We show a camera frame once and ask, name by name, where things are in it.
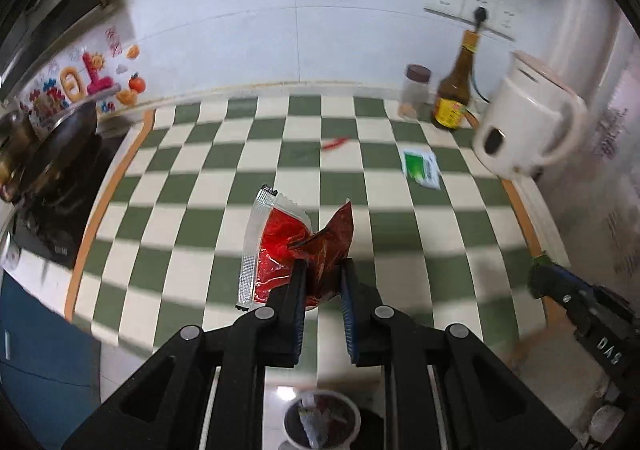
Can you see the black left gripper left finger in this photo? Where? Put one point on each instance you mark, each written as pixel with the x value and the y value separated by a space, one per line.
pixel 204 389

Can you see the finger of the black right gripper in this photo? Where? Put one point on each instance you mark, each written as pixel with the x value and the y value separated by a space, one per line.
pixel 548 279

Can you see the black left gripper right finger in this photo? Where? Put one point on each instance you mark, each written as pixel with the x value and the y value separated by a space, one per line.
pixel 444 388

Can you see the green white sachet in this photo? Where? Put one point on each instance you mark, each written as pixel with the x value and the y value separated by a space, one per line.
pixel 421 167

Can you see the red foil snack wrapper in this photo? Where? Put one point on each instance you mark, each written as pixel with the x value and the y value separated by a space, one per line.
pixel 278 233

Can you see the red chili pepper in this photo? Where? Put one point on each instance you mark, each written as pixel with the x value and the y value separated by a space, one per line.
pixel 333 144

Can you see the blue kitchen cabinet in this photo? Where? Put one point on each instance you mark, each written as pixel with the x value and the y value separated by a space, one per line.
pixel 49 367

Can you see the white round trash bin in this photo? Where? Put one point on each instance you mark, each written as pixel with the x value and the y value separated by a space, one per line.
pixel 341 414

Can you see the white printed snack bag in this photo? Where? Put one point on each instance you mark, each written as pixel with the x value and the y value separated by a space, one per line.
pixel 314 426

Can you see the white electric kettle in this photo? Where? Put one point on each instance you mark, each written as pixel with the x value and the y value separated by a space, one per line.
pixel 534 121

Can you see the brown sauce bottle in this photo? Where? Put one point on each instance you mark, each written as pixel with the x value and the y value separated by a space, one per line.
pixel 454 91

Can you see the black gas stove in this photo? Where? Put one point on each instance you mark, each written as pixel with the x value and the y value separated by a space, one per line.
pixel 53 223

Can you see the clear jar brown lid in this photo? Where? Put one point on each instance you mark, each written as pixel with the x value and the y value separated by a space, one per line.
pixel 415 93

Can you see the black frying pan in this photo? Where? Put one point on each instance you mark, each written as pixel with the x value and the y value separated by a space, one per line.
pixel 28 165

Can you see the white wall socket strip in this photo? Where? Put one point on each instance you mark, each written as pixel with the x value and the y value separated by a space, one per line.
pixel 502 18

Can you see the colourful wall stickers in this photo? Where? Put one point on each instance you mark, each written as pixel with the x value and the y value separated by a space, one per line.
pixel 106 57

